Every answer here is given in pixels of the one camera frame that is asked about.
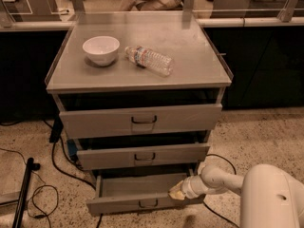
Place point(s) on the padded gripper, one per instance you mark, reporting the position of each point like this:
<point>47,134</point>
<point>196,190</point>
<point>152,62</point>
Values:
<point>188,187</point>

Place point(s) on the grey bottom drawer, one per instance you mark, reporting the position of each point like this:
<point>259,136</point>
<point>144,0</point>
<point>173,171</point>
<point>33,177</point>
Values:
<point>131,194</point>

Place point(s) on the grey drawer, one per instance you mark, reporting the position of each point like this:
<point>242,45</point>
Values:
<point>142,156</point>
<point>131,194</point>
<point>140,120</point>

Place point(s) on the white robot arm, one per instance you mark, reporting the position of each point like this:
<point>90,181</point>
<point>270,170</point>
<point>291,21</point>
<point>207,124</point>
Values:
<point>269,196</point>

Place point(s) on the grey top drawer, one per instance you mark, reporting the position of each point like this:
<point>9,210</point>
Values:
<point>140,120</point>

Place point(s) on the grey middle drawer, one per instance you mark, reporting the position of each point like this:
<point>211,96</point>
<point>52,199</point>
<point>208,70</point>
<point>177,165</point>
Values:
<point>142,156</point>

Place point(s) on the grey metal drawer cabinet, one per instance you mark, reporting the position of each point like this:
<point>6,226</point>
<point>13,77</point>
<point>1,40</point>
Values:
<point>198,77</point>

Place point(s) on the clear plastic water bottle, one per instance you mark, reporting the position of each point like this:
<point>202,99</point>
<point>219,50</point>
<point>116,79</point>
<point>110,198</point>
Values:
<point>150,59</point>

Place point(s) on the black metal stand bar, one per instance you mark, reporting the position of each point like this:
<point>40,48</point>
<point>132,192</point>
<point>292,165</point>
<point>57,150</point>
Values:
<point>30,166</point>

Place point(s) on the white ceramic bowl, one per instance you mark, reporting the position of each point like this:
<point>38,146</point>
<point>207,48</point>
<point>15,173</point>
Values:
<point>101,50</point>

